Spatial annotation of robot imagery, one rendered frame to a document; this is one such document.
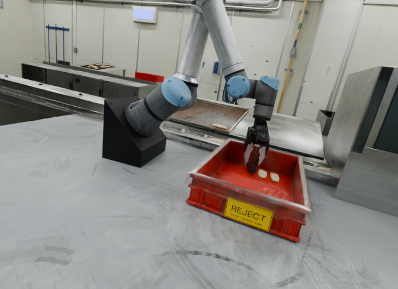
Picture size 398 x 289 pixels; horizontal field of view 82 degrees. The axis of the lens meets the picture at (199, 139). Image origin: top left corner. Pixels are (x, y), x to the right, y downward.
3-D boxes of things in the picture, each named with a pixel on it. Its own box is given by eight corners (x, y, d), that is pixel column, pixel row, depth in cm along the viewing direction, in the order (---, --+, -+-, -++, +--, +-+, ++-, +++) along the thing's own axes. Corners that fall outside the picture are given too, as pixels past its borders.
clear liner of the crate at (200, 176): (180, 202, 66) (185, 172, 63) (224, 156, 110) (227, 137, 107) (304, 247, 55) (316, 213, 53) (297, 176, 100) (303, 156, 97)
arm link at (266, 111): (276, 107, 88) (255, 104, 88) (273, 119, 89) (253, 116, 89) (271, 105, 95) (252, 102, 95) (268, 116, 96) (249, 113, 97)
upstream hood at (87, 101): (-18, 83, 181) (-19, 71, 178) (7, 83, 197) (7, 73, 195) (103, 116, 139) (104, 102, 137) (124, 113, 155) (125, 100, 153)
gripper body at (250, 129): (262, 141, 101) (267, 115, 98) (266, 147, 93) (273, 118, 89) (244, 138, 101) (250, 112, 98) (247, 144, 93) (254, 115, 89)
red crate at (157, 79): (134, 78, 473) (134, 71, 470) (143, 79, 506) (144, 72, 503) (156, 82, 460) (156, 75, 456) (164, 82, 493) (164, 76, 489)
